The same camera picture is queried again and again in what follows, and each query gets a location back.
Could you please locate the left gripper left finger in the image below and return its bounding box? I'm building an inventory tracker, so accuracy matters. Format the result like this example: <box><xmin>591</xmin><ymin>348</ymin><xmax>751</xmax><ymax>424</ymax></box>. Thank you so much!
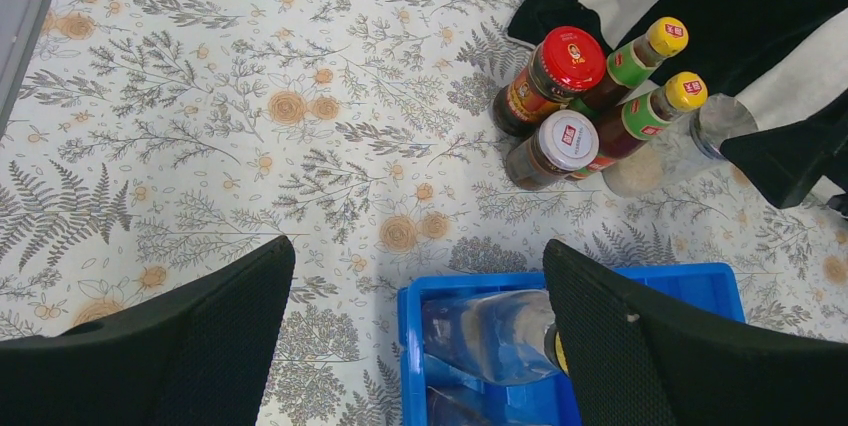
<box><xmin>1</xmin><ymin>236</ymin><xmax>296</xmax><ymax>425</ymax></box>

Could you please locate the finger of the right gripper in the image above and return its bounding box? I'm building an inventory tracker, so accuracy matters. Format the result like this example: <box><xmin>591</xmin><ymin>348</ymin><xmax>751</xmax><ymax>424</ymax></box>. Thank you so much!
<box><xmin>720</xmin><ymin>92</ymin><xmax>847</xmax><ymax>210</ymax></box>

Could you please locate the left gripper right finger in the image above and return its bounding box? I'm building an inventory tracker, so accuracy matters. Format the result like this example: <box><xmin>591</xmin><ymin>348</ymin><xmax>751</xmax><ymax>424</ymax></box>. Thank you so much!
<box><xmin>543</xmin><ymin>240</ymin><xmax>847</xmax><ymax>425</ymax></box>

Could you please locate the tall glass spice canister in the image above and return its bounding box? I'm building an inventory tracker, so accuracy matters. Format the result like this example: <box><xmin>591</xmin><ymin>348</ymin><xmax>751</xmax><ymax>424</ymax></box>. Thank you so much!
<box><xmin>602</xmin><ymin>94</ymin><xmax>758</xmax><ymax>198</ymax></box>

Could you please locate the blue divided plastic bin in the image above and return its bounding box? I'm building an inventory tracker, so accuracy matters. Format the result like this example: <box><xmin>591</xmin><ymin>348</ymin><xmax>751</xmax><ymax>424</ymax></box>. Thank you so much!
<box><xmin>397</xmin><ymin>262</ymin><xmax>749</xmax><ymax>426</ymax></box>

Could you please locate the glass oil bottle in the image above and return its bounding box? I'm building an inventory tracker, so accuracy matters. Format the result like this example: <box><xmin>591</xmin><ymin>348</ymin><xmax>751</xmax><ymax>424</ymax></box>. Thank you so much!
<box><xmin>426</xmin><ymin>386</ymin><xmax>546</xmax><ymax>426</ymax></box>
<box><xmin>421</xmin><ymin>289</ymin><xmax>568</xmax><ymax>386</ymax></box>

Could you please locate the sauce bottle yellow cap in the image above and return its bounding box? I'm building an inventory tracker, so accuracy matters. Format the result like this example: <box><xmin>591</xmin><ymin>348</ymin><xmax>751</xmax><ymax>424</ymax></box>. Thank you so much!
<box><xmin>567</xmin><ymin>71</ymin><xmax>708</xmax><ymax>181</ymax></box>
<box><xmin>566</xmin><ymin>16</ymin><xmax>689</xmax><ymax>119</ymax></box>

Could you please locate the black white checkered pillow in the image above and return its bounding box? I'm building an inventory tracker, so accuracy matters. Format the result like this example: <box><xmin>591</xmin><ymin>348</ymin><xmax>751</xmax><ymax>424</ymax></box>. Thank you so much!
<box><xmin>506</xmin><ymin>0</ymin><xmax>848</xmax><ymax>139</ymax></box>

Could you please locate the white lid sauce jar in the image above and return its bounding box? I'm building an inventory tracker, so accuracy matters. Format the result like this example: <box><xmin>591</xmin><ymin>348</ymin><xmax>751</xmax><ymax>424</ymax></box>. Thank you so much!
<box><xmin>505</xmin><ymin>110</ymin><xmax>599</xmax><ymax>191</ymax></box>

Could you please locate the red lid chili jar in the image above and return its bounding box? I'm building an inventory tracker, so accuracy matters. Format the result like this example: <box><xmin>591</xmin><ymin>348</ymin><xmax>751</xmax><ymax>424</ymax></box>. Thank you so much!
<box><xmin>492</xmin><ymin>26</ymin><xmax>606</xmax><ymax>137</ymax></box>

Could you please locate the floral fern tablecloth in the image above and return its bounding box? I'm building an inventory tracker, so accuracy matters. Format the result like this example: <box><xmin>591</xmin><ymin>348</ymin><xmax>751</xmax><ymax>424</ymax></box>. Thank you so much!
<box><xmin>1</xmin><ymin>0</ymin><xmax>847</xmax><ymax>425</ymax></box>

